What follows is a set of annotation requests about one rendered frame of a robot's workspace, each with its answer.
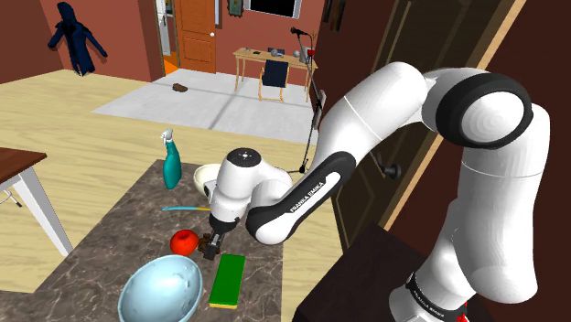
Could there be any red tomato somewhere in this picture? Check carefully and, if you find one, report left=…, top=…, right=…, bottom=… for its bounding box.
left=169, top=229, right=200, bottom=257

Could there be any black microphone stand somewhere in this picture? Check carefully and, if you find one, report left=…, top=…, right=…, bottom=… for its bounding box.
left=286, top=27, right=328, bottom=175

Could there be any light blue bowl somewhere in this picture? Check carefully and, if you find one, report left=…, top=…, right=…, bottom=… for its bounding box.
left=117, top=254, right=204, bottom=322

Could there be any teal spray bottle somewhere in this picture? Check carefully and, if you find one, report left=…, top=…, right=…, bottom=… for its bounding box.
left=160, top=128, right=183, bottom=191

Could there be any blue and yellow utensil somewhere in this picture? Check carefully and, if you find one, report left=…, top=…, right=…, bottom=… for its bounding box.
left=161, top=205, right=211, bottom=213

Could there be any orange wooden door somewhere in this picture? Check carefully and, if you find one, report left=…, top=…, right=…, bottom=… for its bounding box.
left=172, top=0, right=218, bottom=75

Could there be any dark window with white frame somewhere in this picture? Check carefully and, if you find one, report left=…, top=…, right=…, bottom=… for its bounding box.
left=242, top=0, right=303, bottom=20

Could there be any white table with brown top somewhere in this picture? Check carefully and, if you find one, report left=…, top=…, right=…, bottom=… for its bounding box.
left=0, top=146, right=74, bottom=258

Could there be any cream bowl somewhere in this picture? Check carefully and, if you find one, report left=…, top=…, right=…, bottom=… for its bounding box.
left=192, top=163, right=222, bottom=194

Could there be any dark blue hanging coat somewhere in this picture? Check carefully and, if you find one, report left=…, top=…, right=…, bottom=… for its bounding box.
left=47, top=1, right=109, bottom=78

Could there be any dark brown door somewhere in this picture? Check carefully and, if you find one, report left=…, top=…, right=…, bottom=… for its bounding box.
left=329, top=0, right=527, bottom=252

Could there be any wooden desk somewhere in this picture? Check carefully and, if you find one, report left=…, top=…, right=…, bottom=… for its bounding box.
left=232, top=47, right=318, bottom=103

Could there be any green and yellow sponge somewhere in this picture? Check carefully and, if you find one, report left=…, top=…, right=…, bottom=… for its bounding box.
left=208, top=253, right=247, bottom=310

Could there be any dark robot stand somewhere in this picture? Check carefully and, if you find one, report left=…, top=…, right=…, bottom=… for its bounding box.
left=292, top=223, right=494, bottom=322

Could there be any dark blue chair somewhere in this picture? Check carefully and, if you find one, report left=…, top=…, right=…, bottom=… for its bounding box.
left=258, top=59, right=290, bottom=104

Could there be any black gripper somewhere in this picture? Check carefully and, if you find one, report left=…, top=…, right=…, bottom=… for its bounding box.
left=203, top=215, right=242, bottom=261

